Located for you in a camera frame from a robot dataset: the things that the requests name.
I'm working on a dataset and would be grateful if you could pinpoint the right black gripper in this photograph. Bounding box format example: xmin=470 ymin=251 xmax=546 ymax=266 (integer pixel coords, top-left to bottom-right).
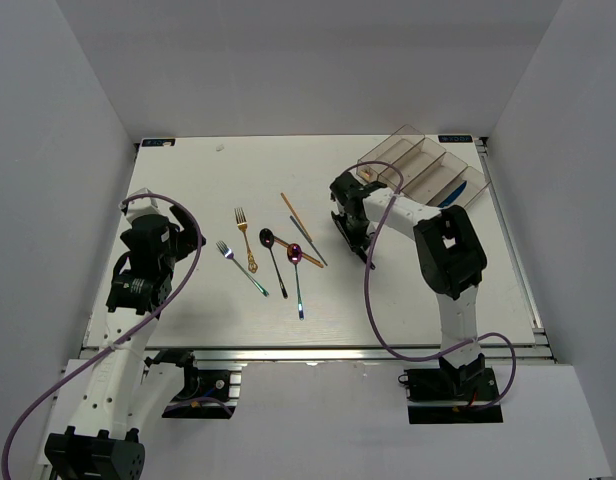
xmin=334 ymin=214 xmax=379 ymax=257

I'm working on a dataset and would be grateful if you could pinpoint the iridescent pink spoon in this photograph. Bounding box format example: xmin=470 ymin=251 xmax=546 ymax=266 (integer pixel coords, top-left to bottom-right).
xmin=286 ymin=243 xmax=305 ymax=321

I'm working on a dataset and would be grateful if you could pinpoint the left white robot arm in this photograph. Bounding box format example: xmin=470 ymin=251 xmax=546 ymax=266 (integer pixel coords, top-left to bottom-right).
xmin=44 ymin=194 xmax=205 ymax=479

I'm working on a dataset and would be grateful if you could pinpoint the right blue table label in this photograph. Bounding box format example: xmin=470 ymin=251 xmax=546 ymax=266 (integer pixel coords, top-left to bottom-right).
xmin=437 ymin=135 xmax=474 ymax=143

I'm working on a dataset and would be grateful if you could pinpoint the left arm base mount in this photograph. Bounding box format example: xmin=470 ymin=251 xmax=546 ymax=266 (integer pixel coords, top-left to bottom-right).
xmin=144 ymin=349 xmax=235 ymax=420

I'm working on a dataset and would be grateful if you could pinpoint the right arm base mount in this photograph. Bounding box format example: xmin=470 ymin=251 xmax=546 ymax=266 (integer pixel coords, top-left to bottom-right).
xmin=398 ymin=368 xmax=503 ymax=425

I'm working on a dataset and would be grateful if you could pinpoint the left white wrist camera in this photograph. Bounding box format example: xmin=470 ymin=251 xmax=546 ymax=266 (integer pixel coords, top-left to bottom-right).
xmin=119 ymin=197 xmax=159 ymax=224

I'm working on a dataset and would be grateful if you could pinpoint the blue table label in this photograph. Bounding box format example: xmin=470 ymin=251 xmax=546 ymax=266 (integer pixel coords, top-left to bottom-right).
xmin=437 ymin=135 xmax=474 ymax=143
xmin=141 ymin=138 xmax=176 ymax=148

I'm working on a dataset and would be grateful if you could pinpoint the left blue table label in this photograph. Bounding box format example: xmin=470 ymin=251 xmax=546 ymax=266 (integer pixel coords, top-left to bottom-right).
xmin=141 ymin=138 xmax=176 ymax=148

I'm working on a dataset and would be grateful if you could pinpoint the black spoon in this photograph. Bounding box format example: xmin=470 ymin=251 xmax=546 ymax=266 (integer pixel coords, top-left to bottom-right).
xmin=259 ymin=228 xmax=288 ymax=299

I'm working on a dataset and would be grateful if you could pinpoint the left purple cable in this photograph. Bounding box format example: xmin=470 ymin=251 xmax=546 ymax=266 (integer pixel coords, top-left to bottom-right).
xmin=1 ymin=193 xmax=205 ymax=480

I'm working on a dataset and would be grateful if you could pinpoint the blue knife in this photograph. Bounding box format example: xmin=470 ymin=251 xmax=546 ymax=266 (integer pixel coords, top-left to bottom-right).
xmin=438 ymin=181 xmax=467 ymax=208

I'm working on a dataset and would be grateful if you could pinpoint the clear compartment organizer tray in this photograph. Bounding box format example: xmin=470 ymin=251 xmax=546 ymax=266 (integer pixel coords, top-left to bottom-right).
xmin=356 ymin=125 xmax=497 ymax=229

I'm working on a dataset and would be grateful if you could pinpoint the blue grey chopstick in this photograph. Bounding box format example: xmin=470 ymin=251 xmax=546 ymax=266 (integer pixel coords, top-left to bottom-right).
xmin=289 ymin=215 xmax=328 ymax=266

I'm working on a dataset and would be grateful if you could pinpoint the gold chopstick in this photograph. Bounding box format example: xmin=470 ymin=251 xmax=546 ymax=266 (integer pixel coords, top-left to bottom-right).
xmin=274 ymin=236 xmax=324 ymax=268
xmin=280 ymin=192 xmax=312 ymax=241

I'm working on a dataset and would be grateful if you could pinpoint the black knife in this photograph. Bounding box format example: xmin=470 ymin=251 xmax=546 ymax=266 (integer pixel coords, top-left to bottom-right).
xmin=348 ymin=218 xmax=374 ymax=263

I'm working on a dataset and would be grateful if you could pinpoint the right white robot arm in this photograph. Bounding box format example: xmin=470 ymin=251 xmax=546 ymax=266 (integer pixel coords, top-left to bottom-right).
xmin=330 ymin=172 xmax=487 ymax=399

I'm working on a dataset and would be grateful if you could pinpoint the iridescent rainbow fork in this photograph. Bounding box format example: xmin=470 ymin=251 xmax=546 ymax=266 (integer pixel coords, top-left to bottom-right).
xmin=216 ymin=241 xmax=269 ymax=297

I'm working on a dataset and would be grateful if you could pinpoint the gold ornate fork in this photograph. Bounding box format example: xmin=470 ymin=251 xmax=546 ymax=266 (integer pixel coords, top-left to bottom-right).
xmin=234 ymin=207 xmax=258 ymax=273

